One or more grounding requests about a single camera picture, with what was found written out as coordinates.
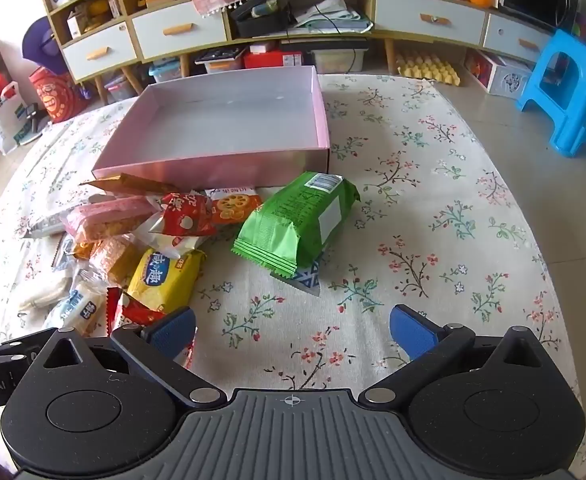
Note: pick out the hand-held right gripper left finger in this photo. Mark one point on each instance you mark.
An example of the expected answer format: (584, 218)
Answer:
(173, 331)

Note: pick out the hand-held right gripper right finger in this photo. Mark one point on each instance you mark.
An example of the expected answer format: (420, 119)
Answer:
(413, 332)

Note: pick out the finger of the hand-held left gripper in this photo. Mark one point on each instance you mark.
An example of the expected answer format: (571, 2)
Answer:
(3, 351)

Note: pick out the pink snack packet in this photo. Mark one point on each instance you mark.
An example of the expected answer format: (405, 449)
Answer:
(108, 215)

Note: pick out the green snack packet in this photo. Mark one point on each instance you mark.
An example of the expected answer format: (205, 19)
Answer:
(293, 220)

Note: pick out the yellow snack packet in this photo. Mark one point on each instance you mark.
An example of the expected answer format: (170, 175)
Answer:
(165, 280)

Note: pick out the clear white bread packet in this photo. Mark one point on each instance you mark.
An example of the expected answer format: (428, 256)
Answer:
(43, 295)

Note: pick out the white blue-label snack packet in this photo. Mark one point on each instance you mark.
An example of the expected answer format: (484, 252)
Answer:
(80, 307)

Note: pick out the clear orange pastry packet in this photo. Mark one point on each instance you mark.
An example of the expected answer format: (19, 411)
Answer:
(113, 257)

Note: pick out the red white-print snack packet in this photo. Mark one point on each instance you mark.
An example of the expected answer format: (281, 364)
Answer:
(185, 215)

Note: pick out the blue triangle-pattern snack packet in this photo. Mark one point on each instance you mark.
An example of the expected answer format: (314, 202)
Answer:
(305, 280)

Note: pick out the silver grey snack packet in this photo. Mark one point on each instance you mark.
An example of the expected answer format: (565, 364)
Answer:
(48, 225)

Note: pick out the orange lotus-root snack packet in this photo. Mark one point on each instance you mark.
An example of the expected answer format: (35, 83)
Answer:
(233, 210)

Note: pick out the gold brown snack packet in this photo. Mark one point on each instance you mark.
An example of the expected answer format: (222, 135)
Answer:
(123, 184)

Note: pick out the small clear storage bin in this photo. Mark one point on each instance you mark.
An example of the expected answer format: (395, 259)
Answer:
(119, 89)

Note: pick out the blue-lid storage bin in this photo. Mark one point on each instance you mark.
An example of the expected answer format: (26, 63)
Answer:
(165, 71)

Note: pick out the red printed bag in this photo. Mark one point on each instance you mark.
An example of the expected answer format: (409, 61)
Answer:
(53, 95)

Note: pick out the yellow egg tray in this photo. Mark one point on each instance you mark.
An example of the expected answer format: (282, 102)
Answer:
(425, 67)

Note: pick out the white printed carton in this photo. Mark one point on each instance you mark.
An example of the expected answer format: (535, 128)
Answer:
(503, 77)

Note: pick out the storage bin with black lid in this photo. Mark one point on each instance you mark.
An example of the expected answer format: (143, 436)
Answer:
(220, 59)

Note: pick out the white cabinet drawer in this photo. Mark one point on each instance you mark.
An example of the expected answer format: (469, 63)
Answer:
(518, 35)
(430, 12)
(100, 52)
(178, 30)

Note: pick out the red cardboard box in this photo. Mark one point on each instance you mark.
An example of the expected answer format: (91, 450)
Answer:
(273, 60)

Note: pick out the blue plastic stool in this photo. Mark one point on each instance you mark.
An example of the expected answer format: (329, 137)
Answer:
(573, 85)

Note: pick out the wooden TV cabinet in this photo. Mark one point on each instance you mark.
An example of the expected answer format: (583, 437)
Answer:
(253, 42)

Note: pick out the black storage case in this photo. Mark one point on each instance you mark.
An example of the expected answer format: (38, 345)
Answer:
(260, 17)

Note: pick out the pile of papers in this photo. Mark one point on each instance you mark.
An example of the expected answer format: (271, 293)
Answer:
(333, 15)

